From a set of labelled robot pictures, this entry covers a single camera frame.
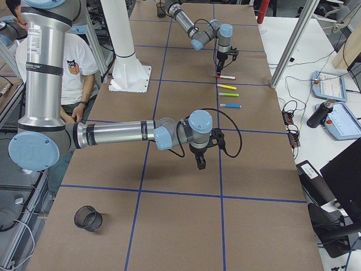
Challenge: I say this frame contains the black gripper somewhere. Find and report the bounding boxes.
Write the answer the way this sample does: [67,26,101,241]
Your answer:
[216,51,228,75]
[189,144,208,170]

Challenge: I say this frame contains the near black mesh cup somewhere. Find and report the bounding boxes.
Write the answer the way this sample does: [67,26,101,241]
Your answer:
[74,206,103,232]

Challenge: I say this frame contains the far teach pendant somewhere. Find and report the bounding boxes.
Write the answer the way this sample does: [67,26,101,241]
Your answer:
[311,71,347,102]

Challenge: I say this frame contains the blue highlighter marker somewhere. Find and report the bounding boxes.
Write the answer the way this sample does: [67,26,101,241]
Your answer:
[219,103,242,109]

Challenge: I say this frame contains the black water bottle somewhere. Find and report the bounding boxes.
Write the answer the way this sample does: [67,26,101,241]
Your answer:
[306,99,336,128]

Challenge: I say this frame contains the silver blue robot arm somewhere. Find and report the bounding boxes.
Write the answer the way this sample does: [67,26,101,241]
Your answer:
[165,1,238,76]
[8,1,213,171]

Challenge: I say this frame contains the far black mesh cup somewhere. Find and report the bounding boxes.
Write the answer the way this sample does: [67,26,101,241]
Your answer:
[156,2,166,18]

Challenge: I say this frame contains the black monitor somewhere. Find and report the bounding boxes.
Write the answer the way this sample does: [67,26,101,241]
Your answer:
[320,139,360,223]

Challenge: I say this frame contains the green highlighter marker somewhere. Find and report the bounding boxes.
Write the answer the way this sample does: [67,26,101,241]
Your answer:
[218,93,239,97]

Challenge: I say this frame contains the black orange usb hub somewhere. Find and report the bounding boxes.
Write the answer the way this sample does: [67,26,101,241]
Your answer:
[281,110,300,148]

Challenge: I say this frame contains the yellow highlighter marker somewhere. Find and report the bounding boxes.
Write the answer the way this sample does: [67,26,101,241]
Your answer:
[217,84,237,90]

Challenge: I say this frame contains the red capped white marker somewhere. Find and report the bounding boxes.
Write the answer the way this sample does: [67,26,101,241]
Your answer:
[216,75,236,80]

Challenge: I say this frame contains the red fire extinguisher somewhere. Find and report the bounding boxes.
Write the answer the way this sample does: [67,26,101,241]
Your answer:
[257,0,270,24]

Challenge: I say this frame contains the black mesh cup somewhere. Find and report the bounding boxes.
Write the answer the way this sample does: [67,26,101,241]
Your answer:
[156,2,166,18]
[74,206,103,232]

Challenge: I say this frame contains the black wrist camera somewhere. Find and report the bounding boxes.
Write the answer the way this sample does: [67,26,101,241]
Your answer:
[208,128,226,151]
[227,47,239,62]

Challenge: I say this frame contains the teach pendant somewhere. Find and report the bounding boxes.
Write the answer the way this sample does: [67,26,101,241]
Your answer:
[322,102,360,141]
[311,71,347,102]

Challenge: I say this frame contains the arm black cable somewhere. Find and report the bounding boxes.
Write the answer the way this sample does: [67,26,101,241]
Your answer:
[169,108,242,158]

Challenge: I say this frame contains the aluminium frame post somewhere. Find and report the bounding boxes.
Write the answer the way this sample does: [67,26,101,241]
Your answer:
[270,0,319,89]

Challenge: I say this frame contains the seated person white shirt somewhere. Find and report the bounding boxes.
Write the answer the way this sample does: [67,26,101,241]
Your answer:
[5,1,99,200]

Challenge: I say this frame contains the near teach pendant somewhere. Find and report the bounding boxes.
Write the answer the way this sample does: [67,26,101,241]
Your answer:
[322,102,360,141]

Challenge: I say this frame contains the white pedestal column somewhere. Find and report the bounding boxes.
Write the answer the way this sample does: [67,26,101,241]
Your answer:
[101,0,152,93]

